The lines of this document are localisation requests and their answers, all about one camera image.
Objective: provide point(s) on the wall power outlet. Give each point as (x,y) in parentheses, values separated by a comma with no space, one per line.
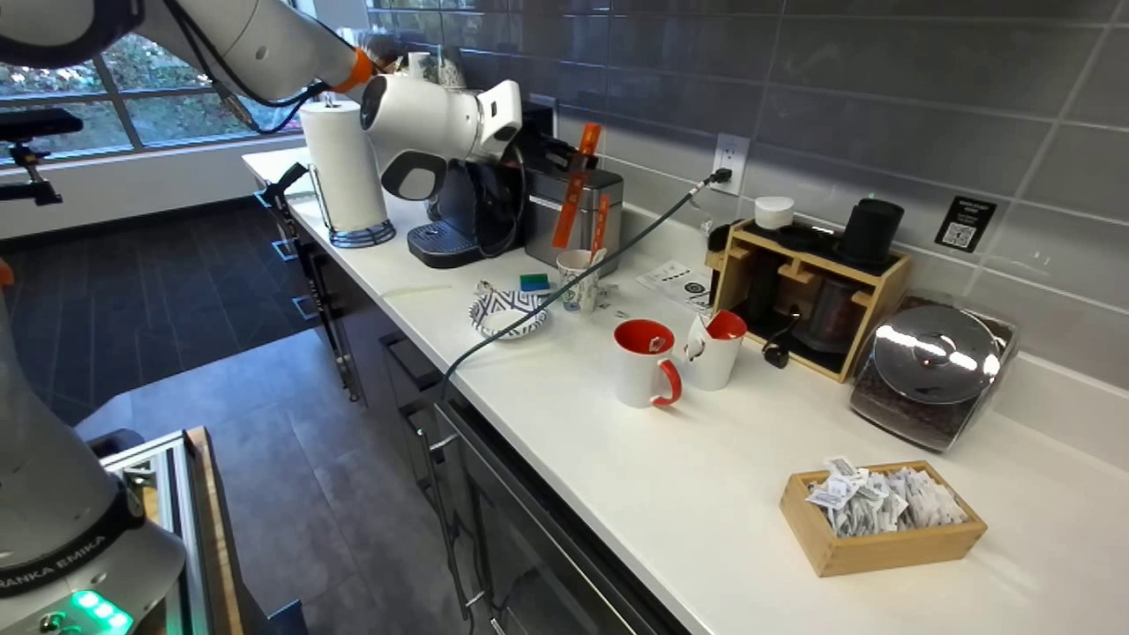
(727,162)

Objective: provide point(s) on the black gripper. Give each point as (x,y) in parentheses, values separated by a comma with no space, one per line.
(428,179)

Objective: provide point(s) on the wooden organizer rack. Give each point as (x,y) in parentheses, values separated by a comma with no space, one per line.
(798,298)

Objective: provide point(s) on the Keurig coffee machine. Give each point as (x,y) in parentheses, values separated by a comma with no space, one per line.
(464,232)

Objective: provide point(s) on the orange stick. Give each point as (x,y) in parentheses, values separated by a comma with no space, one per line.
(576,186)

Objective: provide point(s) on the white mug red interior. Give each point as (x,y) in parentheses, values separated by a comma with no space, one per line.
(646,373)

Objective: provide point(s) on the paper towel roll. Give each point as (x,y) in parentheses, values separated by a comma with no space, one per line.
(345,173)

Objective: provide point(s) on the blue patterned paper plate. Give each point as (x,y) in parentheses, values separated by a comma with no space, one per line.
(506,312)

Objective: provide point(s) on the wooden box of packets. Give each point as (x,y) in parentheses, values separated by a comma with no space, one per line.
(878,517)

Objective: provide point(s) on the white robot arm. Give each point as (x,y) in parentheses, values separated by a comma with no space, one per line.
(75,541)

